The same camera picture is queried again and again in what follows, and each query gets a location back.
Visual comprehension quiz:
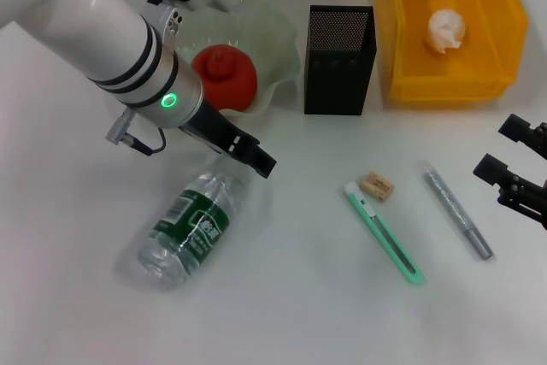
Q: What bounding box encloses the beige eraser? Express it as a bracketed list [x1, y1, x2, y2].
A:
[358, 171, 395, 203]

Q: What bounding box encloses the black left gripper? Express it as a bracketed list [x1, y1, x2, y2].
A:
[178, 98, 279, 180]

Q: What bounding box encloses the yellow plastic bin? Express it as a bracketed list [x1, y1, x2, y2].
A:
[374, 0, 530, 103]

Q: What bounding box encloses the black mesh pen holder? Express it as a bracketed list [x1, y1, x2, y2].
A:
[303, 4, 379, 116]

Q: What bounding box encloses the green utility knife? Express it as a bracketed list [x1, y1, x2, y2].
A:
[344, 182, 426, 287]

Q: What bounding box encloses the silver pen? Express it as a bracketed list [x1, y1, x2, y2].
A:
[420, 159, 496, 261]

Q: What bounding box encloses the clear water bottle green label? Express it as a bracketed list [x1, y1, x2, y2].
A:
[135, 169, 252, 290]

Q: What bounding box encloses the white paper ball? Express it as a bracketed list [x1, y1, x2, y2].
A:
[423, 9, 468, 54]

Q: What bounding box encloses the red-orange fruit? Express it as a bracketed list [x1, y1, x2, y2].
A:
[191, 43, 259, 112]

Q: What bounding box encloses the green wavy glass fruit bowl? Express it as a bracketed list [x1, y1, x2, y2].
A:
[174, 0, 300, 127]

